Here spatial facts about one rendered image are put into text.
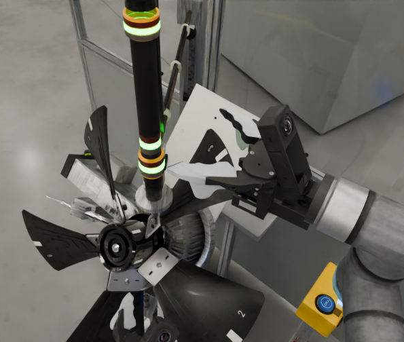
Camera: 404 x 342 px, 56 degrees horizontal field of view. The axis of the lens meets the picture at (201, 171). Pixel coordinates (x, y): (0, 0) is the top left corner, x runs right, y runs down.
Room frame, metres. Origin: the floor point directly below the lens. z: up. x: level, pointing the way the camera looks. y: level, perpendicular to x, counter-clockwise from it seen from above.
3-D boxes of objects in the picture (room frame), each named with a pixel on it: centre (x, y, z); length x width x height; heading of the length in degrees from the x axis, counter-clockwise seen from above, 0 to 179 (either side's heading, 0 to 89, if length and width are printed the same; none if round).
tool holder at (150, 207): (0.44, 0.09, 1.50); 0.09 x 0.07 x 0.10; 178
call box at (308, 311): (0.45, -0.38, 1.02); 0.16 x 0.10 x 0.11; 143
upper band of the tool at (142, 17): (0.43, 0.09, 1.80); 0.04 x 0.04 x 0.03
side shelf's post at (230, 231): (0.94, -0.15, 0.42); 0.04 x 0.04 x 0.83; 53
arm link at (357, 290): (0.25, -0.25, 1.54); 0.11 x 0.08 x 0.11; 172
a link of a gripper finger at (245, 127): (0.43, -0.05, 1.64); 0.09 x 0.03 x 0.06; 27
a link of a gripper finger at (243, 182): (0.33, -0.05, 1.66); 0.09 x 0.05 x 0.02; 99
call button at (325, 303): (0.42, -0.35, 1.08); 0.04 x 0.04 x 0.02
